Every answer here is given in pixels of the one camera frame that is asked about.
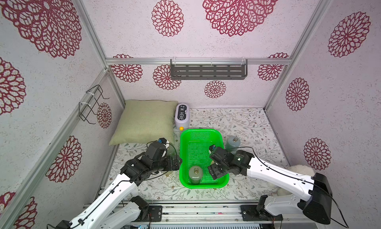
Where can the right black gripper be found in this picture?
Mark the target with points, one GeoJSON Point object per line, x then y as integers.
{"type": "Point", "coordinates": [217, 162]}

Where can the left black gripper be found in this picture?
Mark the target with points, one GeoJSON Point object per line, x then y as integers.
{"type": "Point", "coordinates": [170, 166]}

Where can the grey-green canister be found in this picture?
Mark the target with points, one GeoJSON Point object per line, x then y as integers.
{"type": "Point", "coordinates": [171, 151]}
{"type": "Point", "coordinates": [195, 175]}

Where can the blue-grey canister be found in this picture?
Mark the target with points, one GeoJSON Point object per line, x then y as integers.
{"type": "Point", "coordinates": [232, 144]}

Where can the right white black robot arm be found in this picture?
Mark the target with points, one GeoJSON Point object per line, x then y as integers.
{"type": "Point", "coordinates": [310, 195]}

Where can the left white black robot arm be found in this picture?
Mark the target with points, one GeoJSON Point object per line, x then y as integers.
{"type": "Point", "coordinates": [101, 215]}

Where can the green plastic basket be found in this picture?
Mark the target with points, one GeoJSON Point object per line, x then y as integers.
{"type": "Point", "coordinates": [194, 151]}

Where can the white digital clock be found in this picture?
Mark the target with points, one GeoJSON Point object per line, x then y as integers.
{"type": "Point", "coordinates": [182, 117]}

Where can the green pillow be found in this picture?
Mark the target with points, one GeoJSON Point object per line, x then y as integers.
{"type": "Point", "coordinates": [145, 121]}

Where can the white plush dog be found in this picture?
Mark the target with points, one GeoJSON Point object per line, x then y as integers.
{"type": "Point", "coordinates": [300, 169]}

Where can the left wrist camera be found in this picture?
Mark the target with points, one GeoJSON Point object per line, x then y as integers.
{"type": "Point", "coordinates": [165, 142]}

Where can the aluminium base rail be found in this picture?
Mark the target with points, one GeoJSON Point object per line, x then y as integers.
{"type": "Point", "coordinates": [215, 213]}

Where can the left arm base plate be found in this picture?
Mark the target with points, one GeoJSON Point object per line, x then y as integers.
{"type": "Point", "coordinates": [152, 214]}

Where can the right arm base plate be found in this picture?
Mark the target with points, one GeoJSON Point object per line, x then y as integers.
{"type": "Point", "coordinates": [250, 213]}

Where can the grey wall shelf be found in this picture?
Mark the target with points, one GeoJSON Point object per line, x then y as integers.
{"type": "Point", "coordinates": [209, 71]}

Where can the black wire wall rack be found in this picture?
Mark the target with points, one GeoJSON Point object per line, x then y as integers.
{"type": "Point", "coordinates": [86, 107]}

